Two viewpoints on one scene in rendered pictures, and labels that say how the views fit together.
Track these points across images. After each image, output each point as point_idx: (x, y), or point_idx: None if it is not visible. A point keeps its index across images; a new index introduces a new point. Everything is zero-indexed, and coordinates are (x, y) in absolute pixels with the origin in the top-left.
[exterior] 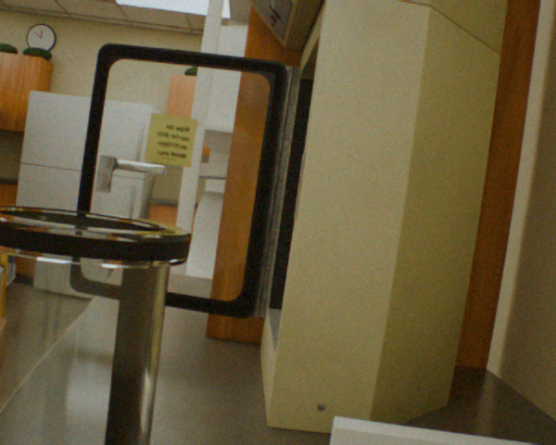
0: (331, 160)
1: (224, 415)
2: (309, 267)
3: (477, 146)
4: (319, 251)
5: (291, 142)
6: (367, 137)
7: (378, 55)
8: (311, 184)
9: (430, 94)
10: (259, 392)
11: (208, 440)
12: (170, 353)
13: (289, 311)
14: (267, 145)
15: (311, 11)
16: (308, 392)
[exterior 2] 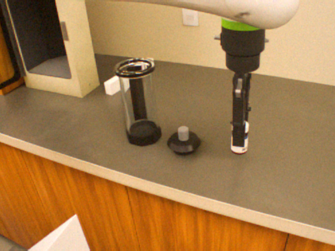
0: (71, 20)
1: (70, 103)
2: (76, 51)
3: None
4: (76, 45)
5: (11, 12)
6: (76, 9)
7: None
8: (69, 29)
9: None
10: (59, 94)
11: (83, 108)
12: (15, 105)
13: (76, 65)
14: (0, 16)
15: None
16: (86, 82)
